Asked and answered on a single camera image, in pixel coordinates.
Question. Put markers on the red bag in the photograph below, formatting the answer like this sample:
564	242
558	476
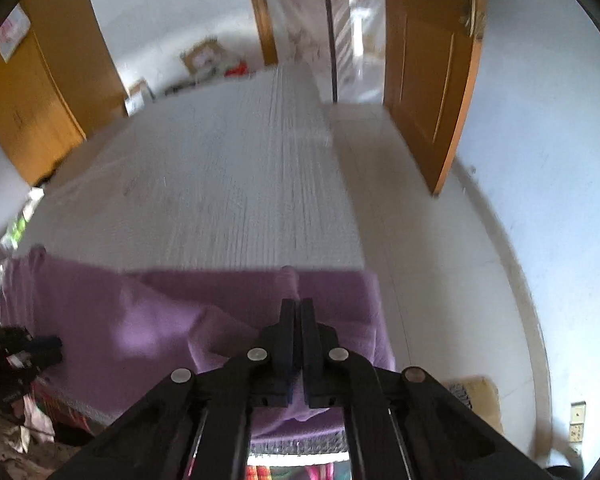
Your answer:
236	68

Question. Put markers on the wooden wardrobe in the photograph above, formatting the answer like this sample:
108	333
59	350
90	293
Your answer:
35	100

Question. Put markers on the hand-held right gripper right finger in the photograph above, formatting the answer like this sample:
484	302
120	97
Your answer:
305	345

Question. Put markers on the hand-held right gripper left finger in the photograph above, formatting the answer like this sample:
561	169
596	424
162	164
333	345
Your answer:
291	345

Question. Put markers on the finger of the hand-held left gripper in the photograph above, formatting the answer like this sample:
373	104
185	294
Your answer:
47	351

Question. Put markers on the wooden door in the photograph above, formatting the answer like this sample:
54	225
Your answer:
425	85

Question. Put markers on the purple knit sweater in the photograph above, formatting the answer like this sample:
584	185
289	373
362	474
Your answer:
130	320

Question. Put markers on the translucent door curtain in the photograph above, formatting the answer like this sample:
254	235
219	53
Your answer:
305	20

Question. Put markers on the small white box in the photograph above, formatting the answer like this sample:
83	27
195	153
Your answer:
139	97

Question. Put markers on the wooden door frame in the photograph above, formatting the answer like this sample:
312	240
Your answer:
262	10

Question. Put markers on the brown cardboard box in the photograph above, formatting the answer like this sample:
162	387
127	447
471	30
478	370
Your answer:
202	57

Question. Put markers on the white pink plastic bag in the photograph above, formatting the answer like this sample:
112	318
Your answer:
14	32

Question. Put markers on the white wall socket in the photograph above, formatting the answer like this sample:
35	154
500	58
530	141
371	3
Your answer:
578	422

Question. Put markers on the colourful patterned bed sheet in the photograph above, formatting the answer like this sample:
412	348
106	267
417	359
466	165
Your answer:
295	472

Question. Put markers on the green printed packets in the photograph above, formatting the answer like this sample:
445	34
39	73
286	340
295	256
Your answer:
20	222

